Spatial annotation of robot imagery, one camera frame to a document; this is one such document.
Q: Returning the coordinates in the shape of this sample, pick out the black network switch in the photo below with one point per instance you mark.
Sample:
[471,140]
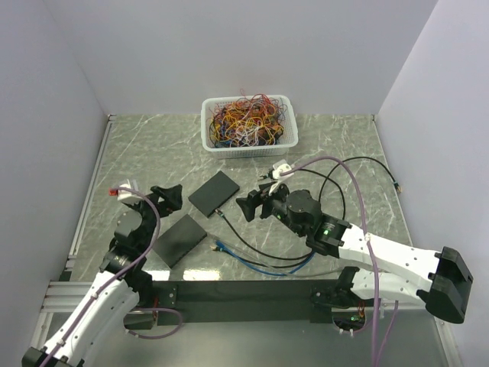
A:
[181,238]
[213,193]

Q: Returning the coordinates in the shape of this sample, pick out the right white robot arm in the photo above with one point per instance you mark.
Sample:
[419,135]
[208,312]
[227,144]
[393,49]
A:
[441,281]

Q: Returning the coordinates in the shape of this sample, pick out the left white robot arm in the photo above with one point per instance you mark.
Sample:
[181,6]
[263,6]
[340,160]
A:
[120,286]

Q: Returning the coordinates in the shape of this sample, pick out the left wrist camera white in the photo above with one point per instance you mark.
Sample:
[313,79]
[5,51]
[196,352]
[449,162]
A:
[125,192]

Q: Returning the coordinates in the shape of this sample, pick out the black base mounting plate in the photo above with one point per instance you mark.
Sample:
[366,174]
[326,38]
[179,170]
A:
[249,301]

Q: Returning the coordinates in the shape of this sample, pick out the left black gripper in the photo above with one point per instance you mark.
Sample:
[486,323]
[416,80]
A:
[172,199]

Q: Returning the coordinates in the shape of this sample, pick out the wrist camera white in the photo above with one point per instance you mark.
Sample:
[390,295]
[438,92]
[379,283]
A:
[278,174]
[125,192]

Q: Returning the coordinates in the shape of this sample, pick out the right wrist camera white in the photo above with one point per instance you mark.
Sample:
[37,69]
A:
[278,174]

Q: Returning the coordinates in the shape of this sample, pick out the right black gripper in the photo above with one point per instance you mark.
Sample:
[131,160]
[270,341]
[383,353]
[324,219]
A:
[254,199]

